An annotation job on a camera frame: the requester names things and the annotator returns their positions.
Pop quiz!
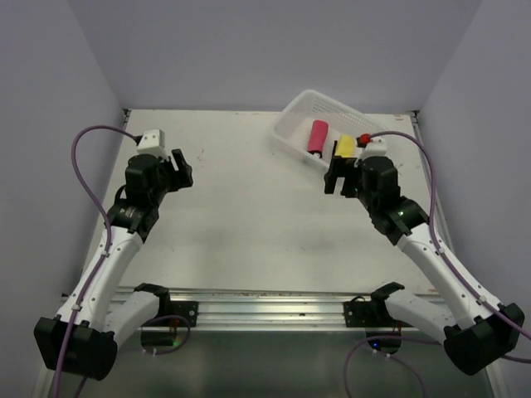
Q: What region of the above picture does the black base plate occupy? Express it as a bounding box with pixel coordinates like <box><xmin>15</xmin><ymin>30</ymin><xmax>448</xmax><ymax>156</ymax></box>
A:
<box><xmin>158</xmin><ymin>301</ymin><xmax>199</xmax><ymax>328</ymax></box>
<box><xmin>343</xmin><ymin>296</ymin><xmax>402</xmax><ymax>328</ymax></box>

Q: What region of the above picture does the white plastic basket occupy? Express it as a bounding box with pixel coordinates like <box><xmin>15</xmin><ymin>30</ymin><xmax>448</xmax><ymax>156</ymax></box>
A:
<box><xmin>269</xmin><ymin>90</ymin><xmax>386</xmax><ymax>171</ymax></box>

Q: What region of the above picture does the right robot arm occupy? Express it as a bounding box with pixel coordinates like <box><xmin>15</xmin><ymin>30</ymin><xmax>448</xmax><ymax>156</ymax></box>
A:
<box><xmin>324</xmin><ymin>156</ymin><xmax>525</xmax><ymax>376</ymax></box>

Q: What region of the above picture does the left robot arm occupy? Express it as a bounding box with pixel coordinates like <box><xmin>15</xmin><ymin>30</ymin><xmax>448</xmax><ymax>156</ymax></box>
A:
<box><xmin>34</xmin><ymin>149</ymin><xmax>193</xmax><ymax>381</ymax></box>

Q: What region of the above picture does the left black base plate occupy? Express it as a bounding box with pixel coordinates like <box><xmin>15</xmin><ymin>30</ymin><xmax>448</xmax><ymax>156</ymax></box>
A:
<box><xmin>158</xmin><ymin>301</ymin><xmax>199</xmax><ymax>328</ymax></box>

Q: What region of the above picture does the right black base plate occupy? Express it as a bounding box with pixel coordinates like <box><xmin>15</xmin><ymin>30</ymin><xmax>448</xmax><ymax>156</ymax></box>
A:
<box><xmin>343</xmin><ymin>296</ymin><xmax>402</xmax><ymax>328</ymax></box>

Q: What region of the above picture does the grey and yellow towel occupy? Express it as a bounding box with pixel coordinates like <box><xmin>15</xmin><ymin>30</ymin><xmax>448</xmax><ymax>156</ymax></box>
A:
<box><xmin>331</xmin><ymin>134</ymin><xmax>356</xmax><ymax>159</ymax></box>

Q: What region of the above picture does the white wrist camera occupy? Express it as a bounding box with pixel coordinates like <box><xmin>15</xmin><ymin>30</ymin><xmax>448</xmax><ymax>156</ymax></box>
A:
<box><xmin>356</xmin><ymin>133</ymin><xmax>387</xmax><ymax>160</ymax></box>
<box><xmin>137</xmin><ymin>129</ymin><xmax>165</xmax><ymax>153</ymax></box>

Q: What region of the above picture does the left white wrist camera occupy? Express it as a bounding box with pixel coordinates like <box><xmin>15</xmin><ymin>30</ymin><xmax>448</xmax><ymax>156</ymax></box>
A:
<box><xmin>137</xmin><ymin>129</ymin><xmax>165</xmax><ymax>153</ymax></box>

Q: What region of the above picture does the aluminium mounting rail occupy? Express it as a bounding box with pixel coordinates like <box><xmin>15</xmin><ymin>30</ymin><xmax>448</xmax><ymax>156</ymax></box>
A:
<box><xmin>57</xmin><ymin>289</ymin><xmax>457</xmax><ymax>332</ymax></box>

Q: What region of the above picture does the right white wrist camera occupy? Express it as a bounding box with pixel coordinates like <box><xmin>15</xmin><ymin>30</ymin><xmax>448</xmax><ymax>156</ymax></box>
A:
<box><xmin>356</xmin><ymin>133</ymin><xmax>387</xmax><ymax>160</ymax></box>

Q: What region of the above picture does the grey and pink towel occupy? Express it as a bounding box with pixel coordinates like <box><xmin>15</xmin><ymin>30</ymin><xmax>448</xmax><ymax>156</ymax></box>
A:
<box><xmin>307</xmin><ymin>119</ymin><xmax>329</xmax><ymax>158</ymax></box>

